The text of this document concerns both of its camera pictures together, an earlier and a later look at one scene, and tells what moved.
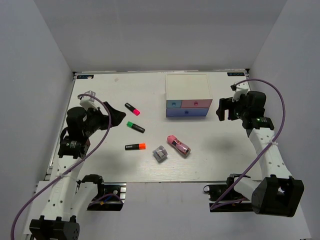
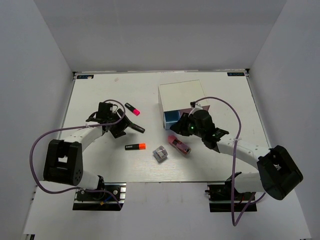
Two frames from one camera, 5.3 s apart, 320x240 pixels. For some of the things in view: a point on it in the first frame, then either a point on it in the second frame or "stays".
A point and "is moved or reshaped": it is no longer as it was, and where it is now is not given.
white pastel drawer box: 187,94 is moved or reshaped
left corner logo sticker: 85,76 stays
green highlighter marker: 132,125 stays
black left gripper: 117,116 → 123,124
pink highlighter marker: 135,111 stays
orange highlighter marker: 138,146 stays
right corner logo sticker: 235,74 stays
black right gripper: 228,104 → 180,127
